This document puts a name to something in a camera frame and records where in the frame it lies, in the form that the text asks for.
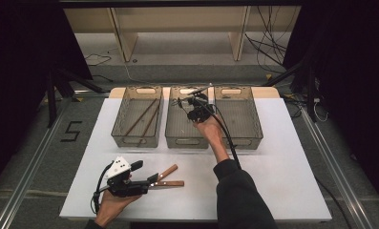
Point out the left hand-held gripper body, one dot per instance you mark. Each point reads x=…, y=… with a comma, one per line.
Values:
x=126, y=187

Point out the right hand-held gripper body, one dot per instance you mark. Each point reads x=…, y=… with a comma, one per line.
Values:
x=199, y=109

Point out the clear grey plastic bin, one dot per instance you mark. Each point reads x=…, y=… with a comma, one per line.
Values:
x=241, y=117
x=139, y=120
x=180, y=127

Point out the brown wooden chopstick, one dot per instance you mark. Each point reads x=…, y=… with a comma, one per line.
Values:
x=149, y=124
x=140, y=117

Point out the person's right hand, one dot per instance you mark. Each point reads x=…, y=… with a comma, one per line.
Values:
x=209, y=129

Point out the person's left hand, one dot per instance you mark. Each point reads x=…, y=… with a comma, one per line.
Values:
x=112, y=206

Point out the beige wooden shelf unit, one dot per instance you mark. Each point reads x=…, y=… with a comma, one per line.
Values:
x=177, y=19

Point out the black tripod stand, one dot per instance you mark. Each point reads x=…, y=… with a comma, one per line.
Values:
x=63, y=86

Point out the black metal stand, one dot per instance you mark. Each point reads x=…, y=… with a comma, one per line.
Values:
x=308, y=82

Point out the white table cover sheet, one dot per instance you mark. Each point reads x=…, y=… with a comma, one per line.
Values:
x=292, y=178

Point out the black curtain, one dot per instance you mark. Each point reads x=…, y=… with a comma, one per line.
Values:
x=352, y=79
x=18, y=79

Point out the aluminium floor rail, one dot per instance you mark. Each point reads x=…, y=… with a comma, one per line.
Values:
x=336, y=171
x=28, y=178

